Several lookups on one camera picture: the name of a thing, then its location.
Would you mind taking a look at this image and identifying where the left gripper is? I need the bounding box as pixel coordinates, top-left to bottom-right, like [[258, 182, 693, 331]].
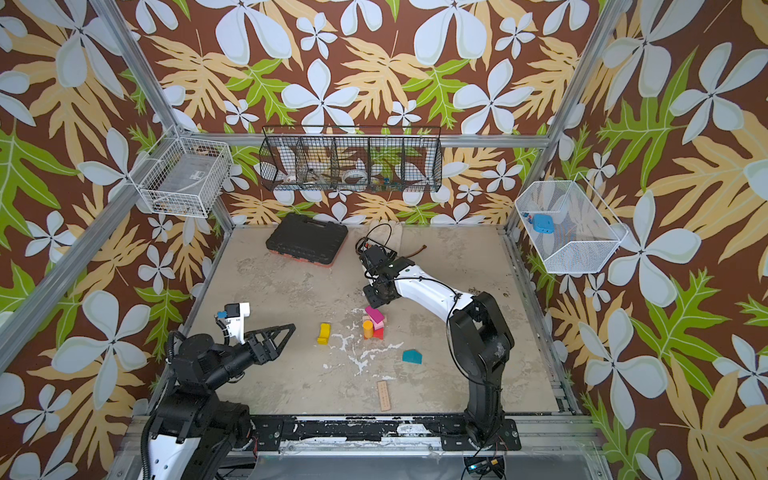
[[204, 322, 295, 394]]

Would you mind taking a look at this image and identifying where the magenta block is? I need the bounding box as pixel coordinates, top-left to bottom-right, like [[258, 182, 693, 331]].
[[365, 306, 386, 326]]

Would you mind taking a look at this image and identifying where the yellow arch block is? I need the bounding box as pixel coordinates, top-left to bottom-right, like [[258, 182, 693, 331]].
[[317, 322, 331, 345]]

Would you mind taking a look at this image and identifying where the teal block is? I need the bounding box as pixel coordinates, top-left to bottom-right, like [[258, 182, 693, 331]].
[[402, 349, 423, 365]]

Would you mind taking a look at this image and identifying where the natural wood long block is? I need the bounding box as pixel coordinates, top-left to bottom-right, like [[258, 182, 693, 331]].
[[376, 380, 392, 412]]

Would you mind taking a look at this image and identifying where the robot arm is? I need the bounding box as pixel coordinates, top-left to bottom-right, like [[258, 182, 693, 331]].
[[394, 266, 514, 449]]

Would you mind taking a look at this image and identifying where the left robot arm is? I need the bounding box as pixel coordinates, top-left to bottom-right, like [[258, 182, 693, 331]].
[[140, 324, 296, 479]]

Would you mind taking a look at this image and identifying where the black and red tool case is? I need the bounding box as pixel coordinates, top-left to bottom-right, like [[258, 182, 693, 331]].
[[266, 213, 348, 266]]

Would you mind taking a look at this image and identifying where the tape roll in basket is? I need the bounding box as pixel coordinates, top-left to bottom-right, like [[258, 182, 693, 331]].
[[341, 169, 368, 185]]

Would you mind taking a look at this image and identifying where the blue object in basket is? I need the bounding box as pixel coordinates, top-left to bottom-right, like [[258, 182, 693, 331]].
[[530, 214, 555, 234]]

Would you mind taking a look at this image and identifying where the black charging board with cables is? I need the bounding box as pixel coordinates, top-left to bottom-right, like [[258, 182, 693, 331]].
[[355, 236, 428, 258]]

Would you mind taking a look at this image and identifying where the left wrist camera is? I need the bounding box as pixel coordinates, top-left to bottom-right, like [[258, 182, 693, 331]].
[[214, 302, 251, 345]]

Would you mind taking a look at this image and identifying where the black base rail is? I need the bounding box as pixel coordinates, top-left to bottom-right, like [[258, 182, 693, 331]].
[[251, 413, 522, 452]]

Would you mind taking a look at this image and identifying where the black wire basket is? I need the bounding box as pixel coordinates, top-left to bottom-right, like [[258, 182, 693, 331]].
[[255, 125, 444, 193]]

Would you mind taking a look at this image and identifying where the white wire basket left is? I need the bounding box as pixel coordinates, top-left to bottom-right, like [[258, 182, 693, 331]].
[[133, 134, 233, 218]]

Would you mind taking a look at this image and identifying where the white wire basket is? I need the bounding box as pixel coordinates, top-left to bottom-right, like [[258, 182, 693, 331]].
[[515, 174, 629, 276], [133, 134, 233, 218]]

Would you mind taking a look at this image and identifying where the white wire basket right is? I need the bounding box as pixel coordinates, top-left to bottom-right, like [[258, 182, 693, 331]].
[[515, 174, 629, 276]]

